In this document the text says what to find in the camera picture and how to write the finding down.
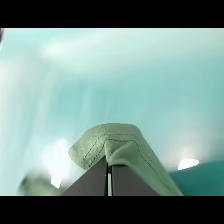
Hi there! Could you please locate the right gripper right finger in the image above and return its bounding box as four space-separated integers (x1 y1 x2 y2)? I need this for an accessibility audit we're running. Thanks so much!
111 164 156 197

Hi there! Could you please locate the pale green garment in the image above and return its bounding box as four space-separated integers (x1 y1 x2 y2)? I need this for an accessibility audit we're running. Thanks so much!
17 122 184 197

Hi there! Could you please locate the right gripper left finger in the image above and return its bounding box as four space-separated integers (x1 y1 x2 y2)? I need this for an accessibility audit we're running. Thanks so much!
61 158 109 197

